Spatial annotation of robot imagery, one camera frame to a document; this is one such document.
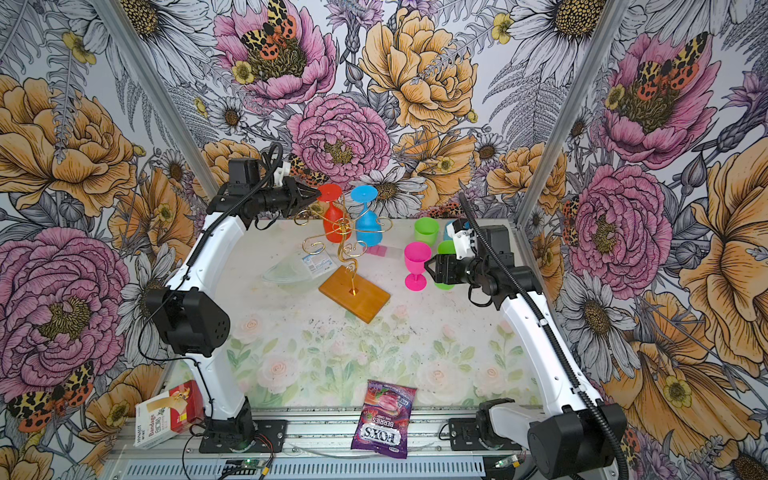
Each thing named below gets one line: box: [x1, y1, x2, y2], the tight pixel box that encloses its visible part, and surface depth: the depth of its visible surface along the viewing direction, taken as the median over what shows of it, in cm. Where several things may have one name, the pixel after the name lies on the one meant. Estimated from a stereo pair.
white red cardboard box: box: [133, 380, 204, 450], surface depth 76 cm
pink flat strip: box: [366, 245, 388, 257], surface depth 113 cm
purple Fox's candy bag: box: [351, 379, 418, 459], surface depth 76 cm
